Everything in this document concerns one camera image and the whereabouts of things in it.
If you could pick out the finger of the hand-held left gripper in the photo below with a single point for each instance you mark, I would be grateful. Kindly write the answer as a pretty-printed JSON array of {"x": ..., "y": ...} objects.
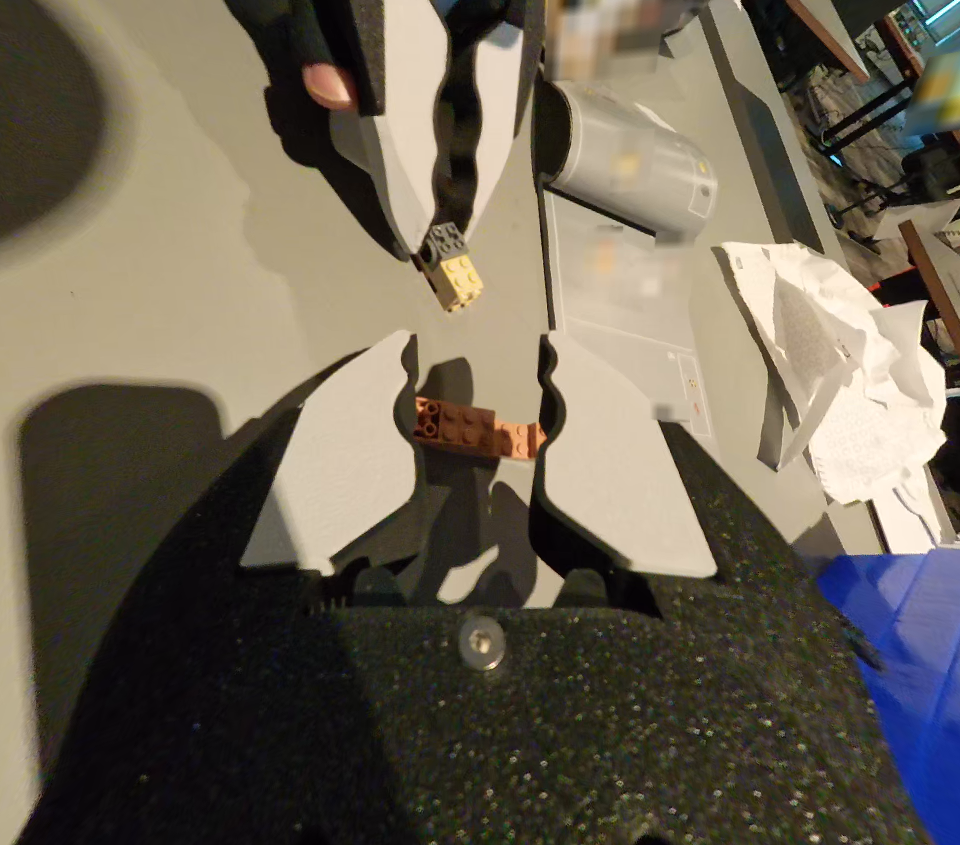
[
  {"x": 409, "y": 110},
  {"x": 491, "y": 125}
]

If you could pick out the stack of blue storage bins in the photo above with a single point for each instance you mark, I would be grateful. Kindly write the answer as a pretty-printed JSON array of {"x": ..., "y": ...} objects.
[{"x": 907, "y": 672}]

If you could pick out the grey desk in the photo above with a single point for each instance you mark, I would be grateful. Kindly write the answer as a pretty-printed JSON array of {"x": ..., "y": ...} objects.
[{"x": 187, "y": 222}]

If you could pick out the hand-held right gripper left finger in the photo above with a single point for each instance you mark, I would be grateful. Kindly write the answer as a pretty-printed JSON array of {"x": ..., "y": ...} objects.
[{"x": 337, "y": 477}]

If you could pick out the small yellow studded brick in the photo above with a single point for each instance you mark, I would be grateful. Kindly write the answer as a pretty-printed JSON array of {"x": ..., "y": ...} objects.
[{"x": 461, "y": 282}]

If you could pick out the crumpled white paper bag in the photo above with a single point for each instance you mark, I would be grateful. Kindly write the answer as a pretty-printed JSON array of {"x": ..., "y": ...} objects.
[{"x": 840, "y": 365}]

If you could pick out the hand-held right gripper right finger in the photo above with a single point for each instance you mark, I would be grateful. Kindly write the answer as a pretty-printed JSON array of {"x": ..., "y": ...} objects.
[{"x": 622, "y": 477}]

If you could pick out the grey instruction booklet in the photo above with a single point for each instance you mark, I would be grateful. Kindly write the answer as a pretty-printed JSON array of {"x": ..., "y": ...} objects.
[{"x": 630, "y": 170}]

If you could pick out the dark grey sheet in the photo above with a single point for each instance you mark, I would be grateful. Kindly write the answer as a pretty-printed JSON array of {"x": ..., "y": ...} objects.
[{"x": 757, "y": 132}]

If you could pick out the orange brick assembly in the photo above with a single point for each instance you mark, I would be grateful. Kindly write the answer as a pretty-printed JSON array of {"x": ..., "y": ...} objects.
[{"x": 472, "y": 429}]

